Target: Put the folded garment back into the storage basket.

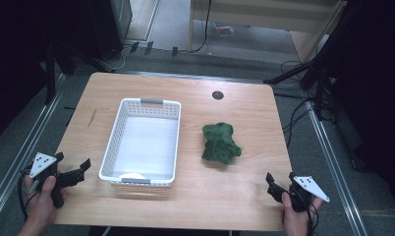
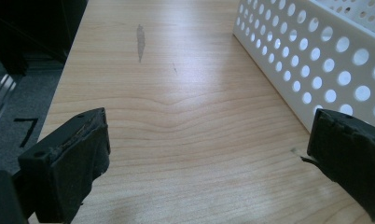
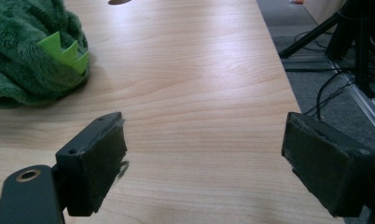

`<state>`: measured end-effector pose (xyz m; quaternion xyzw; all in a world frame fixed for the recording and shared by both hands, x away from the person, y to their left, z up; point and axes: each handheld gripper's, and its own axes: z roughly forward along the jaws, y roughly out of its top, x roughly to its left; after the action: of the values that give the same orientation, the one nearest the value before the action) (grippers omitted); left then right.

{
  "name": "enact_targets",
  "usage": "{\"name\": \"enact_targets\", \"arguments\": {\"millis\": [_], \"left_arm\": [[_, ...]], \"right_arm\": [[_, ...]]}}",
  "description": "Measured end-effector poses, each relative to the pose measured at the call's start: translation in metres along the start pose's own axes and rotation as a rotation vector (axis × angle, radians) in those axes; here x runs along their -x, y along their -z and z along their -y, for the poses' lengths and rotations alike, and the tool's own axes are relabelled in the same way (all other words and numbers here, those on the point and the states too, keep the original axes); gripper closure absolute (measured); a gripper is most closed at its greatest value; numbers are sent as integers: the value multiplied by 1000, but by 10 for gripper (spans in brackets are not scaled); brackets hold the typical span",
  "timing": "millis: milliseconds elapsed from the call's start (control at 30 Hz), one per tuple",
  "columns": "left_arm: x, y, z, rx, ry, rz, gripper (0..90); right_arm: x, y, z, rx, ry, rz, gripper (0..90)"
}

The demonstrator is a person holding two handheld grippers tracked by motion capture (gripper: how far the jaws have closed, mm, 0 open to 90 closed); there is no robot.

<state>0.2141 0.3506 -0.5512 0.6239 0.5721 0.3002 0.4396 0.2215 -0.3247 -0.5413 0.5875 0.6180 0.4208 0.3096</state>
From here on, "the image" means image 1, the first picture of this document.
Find black cabinet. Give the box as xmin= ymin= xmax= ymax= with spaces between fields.
xmin=86 ymin=0 xmax=134 ymax=61

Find white floor cable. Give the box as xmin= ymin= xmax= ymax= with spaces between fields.
xmin=101 ymin=44 xmax=127 ymax=73

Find white plastic basket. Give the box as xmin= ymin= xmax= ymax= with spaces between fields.
xmin=98 ymin=97 xmax=183 ymax=188

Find metal floor rail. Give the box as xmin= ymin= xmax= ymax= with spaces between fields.
xmin=304 ymin=99 xmax=370 ymax=236
xmin=0 ymin=72 xmax=68 ymax=228

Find black metal stand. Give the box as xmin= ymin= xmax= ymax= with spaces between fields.
xmin=41 ymin=30 xmax=103 ymax=106

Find black tripod stand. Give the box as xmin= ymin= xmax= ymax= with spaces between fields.
xmin=263 ymin=0 xmax=342 ymax=122

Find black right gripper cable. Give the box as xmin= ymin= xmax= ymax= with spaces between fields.
xmin=304 ymin=202 xmax=320 ymax=236

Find red book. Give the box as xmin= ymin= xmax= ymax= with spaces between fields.
xmin=214 ymin=23 xmax=237 ymax=37

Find black curtain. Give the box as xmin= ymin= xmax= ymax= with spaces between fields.
xmin=0 ymin=0 xmax=52 ymax=149
xmin=331 ymin=0 xmax=395 ymax=210

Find light wooden shelf unit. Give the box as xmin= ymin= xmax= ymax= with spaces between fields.
xmin=187 ymin=0 xmax=348 ymax=64

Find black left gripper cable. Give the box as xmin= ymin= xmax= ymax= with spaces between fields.
xmin=17 ymin=168 xmax=32 ymax=221

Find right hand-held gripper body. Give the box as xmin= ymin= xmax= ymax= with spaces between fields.
xmin=272 ymin=175 xmax=331 ymax=213

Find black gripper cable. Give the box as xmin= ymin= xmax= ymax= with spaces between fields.
xmin=304 ymin=202 xmax=320 ymax=236
xmin=17 ymin=168 xmax=32 ymax=221

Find person's left hand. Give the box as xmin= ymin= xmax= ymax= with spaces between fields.
xmin=24 ymin=175 xmax=69 ymax=230

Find black hanging cable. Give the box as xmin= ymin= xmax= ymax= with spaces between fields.
xmin=187 ymin=0 xmax=213 ymax=54

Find green cloth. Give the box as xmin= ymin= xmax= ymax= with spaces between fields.
xmin=200 ymin=122 xmax=244 ymax=165

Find black floor cables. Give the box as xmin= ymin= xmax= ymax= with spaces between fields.
xmin=279 ymin=59 xmax=317 ymax=150

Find person's right hand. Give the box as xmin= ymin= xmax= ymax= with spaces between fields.
xmin=279 ymin=191 xmax=324 ymax=236

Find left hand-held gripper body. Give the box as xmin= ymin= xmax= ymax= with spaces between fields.
xmin=20 ymin=151 xmax=85 ymax=209

